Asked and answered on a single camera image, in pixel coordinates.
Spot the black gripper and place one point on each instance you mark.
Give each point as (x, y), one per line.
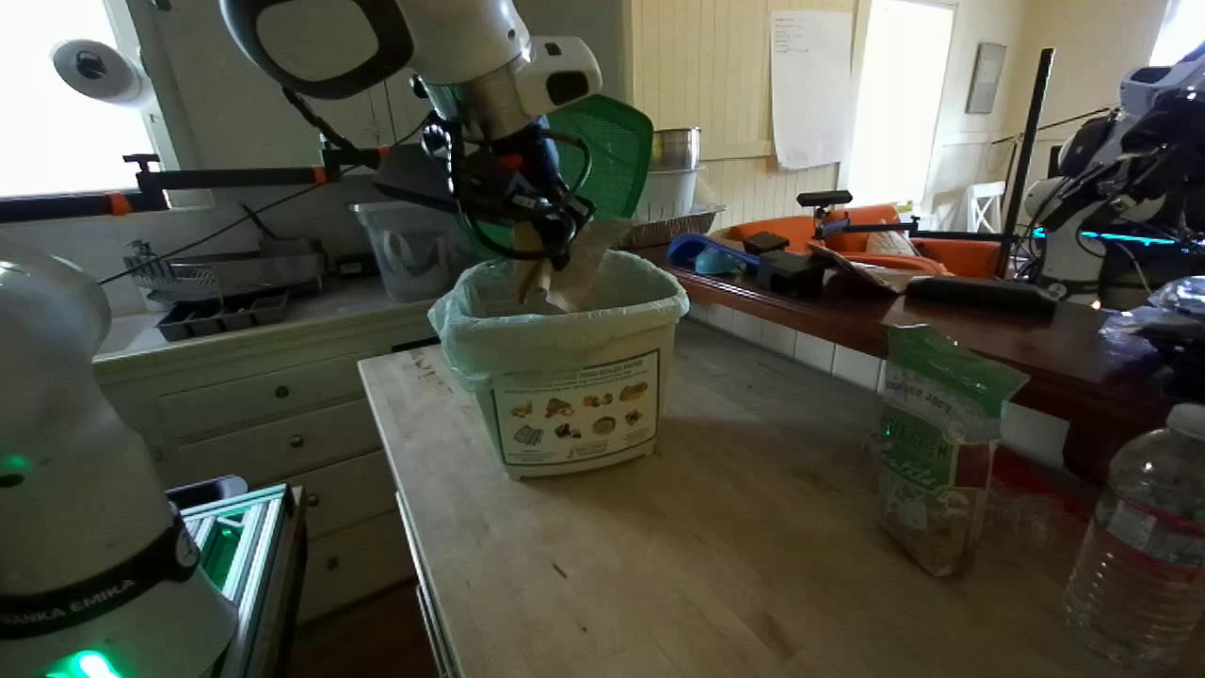
(521, 177)

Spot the green trash can lid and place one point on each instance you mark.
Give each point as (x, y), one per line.
(604, 153)

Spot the brown paper wrapper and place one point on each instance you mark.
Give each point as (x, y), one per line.
(565, 287)

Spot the white trash can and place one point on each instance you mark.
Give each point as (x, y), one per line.
(577, 416)

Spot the pale green bin liner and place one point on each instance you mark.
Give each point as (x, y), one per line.
(489, 333)

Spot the clear plastic container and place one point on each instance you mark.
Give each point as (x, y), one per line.
(415, 250)

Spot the steel mixing bowl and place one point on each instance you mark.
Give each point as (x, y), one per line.
(676, 147)

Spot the cream drawer cabinet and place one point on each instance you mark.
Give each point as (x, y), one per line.
(279, 403)

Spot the orange cloth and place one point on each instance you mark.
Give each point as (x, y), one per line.
(867, 236)

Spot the dish rack tray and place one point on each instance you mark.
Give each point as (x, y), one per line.
(226, 290)

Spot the green labelled plastic bag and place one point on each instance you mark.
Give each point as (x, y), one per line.
(935, 446)

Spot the framed picture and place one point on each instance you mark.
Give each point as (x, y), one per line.
(983, 75)

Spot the dark wooden side table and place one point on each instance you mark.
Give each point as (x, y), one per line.
(1081, 400)

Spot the clear plastic water bottle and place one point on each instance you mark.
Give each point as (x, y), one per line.
(1140, 576)

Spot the white paper on wall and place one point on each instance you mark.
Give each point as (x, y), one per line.
(812, 87)

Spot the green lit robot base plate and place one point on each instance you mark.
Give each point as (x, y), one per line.
(255, 547)

